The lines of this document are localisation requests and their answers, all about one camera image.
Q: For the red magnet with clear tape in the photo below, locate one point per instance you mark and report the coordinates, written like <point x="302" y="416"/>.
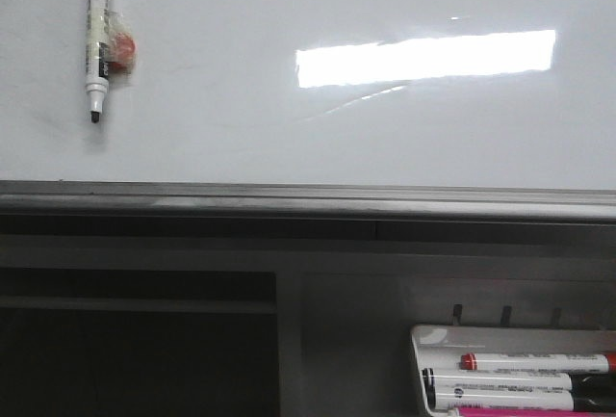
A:
<point x="122" y="54"/>

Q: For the white black-tip whiteboard marker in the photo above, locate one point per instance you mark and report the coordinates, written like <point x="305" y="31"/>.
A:
<point x="98" y="47"/>

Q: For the white whiteboard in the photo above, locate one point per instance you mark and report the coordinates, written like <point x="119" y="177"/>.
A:
<point x="439" y="93"/>

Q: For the white marker tray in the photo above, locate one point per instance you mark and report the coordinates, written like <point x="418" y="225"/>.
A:
<point x="441" y="347"/>

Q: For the upper black-capped white marker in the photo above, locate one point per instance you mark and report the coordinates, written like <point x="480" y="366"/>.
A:
<point x="520" y="380"/>

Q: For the black-capped white marker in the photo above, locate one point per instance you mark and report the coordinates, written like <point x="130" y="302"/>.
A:
<point x="520" y="380"/>
<point x="446" y="398"/>

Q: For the grey cabinet with shelf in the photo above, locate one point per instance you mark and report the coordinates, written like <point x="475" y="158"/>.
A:
<point x="127" y="316"/>

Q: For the pink marker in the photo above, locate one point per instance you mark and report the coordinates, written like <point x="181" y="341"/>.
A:
<point x="486" y="412"/>

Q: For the lower black-capped white marker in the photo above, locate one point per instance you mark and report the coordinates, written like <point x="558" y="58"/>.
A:
<point x="446" y="398"/>

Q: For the red-capped white marker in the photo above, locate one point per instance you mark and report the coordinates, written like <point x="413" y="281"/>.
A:
<point x="569" y="363"/>

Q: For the grey whiteboard frame ledge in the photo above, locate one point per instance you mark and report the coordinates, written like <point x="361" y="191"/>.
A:
<point x="306" y="201"/>

